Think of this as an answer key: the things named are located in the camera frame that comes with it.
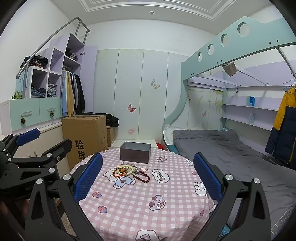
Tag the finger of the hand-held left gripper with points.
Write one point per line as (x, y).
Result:
(27, 136)
(62, 148)

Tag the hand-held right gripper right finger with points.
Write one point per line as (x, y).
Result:
(208, 178)

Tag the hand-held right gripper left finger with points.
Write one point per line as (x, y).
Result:
(89, 178)

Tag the grey metal tin box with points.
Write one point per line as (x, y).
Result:
(135, 155)

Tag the mint drawer cabinet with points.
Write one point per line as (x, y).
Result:
(13, 118)

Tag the large brown cardboard box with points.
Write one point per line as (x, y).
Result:
(85, 134)

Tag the grey blanket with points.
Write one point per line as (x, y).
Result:
(231, 162)

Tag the green plastic ornament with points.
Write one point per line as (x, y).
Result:
(16, 95)

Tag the folded blue jeans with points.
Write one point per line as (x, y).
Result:
(38, 92)

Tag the small brown cardboard box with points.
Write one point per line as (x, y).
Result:
(110, 136)

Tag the teal bed sheet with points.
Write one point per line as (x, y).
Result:
(171, 148)

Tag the folded grey clothes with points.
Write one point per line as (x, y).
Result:
(52, 90)

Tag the pink checked cartoon tablecloth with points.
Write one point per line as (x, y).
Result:
(138, 204)

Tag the row of hanging clothes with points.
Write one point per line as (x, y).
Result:
(69, 92)

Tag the black bag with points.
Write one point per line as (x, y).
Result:
(112, 120)

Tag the red stool with white top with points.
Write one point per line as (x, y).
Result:
(160, 146)

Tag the faint pink butterfly sticker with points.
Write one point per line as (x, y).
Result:
(131, 131)

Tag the pile of dark clothes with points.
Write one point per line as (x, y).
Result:
(37, 61)

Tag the bright pink butterfly sticker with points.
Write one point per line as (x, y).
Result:
(131, 108)

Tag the lilac stair shelf cabinet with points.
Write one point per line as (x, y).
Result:
(59, 54)

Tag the small blue box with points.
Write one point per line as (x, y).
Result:
(251, 101)

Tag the dark clothes on shelf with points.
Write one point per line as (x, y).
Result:
(71, 55)

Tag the white wardrobe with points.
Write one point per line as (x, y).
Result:
(129, 81)

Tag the grey metal handrail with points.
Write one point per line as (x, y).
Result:
(46, 42)

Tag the yellow and navy jacket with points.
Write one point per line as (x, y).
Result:
(284, 120)

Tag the beige butterfly sticker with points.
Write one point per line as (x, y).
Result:
(155, 83)

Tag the beige hanging bag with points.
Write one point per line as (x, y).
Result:
(230, 69)

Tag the lilac wall shelf unit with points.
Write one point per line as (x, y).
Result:
(242, 106)

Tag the mint bunk bed frame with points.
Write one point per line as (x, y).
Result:
(231, 53)

